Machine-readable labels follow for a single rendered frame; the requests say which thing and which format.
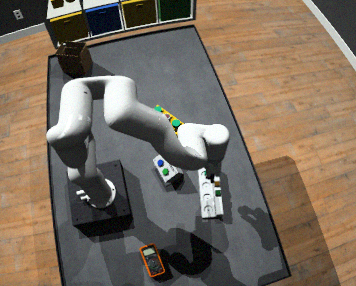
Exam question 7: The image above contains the orange digital multimeter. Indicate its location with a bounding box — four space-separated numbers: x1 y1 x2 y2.
140 243 166 278

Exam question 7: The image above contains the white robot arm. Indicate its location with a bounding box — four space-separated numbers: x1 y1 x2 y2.
47 76 230 208

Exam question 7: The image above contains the white button panel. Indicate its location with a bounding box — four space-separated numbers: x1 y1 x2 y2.
153 155 184 186

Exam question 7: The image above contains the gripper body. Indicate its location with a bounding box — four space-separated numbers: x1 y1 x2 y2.
205 161 222 177

